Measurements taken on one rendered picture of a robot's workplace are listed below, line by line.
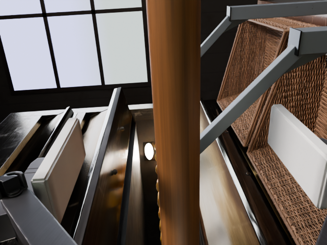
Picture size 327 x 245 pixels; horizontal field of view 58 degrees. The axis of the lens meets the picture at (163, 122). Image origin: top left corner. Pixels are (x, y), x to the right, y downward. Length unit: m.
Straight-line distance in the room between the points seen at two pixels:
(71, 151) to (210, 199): 0.92
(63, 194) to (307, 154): 0.13
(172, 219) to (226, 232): 0.75
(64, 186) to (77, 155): 0.03
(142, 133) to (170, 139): 1.66
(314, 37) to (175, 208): 0.44
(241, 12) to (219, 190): 0.61
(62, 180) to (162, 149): 0.06
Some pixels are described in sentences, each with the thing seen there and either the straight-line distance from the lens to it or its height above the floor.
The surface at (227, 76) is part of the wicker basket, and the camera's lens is 1.73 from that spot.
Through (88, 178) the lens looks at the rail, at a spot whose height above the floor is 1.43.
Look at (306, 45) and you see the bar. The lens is 0.58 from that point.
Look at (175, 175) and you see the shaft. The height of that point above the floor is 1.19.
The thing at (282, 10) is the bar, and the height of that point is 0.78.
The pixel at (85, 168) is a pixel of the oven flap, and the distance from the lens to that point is 1.27.
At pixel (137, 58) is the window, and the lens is 3.09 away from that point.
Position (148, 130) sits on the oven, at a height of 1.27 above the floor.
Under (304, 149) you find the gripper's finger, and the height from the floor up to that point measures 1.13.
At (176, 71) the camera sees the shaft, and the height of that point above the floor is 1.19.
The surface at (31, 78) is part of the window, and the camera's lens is 3.36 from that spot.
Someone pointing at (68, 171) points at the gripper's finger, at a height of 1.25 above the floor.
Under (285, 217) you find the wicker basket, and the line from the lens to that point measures 0.99.
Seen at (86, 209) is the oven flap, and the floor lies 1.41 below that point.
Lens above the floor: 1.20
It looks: 1 degrees down
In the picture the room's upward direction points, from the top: 94 degrees counter-clockwise
